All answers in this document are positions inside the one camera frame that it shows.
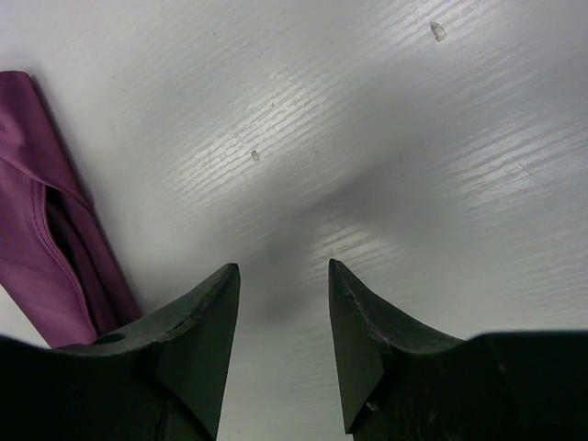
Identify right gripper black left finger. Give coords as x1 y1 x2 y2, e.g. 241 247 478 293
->
56 264 240 440

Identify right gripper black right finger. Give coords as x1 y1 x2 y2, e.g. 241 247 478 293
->
328 259 462 435

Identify purple cloth napkin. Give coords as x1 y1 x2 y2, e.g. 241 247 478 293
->
1 71 141 347

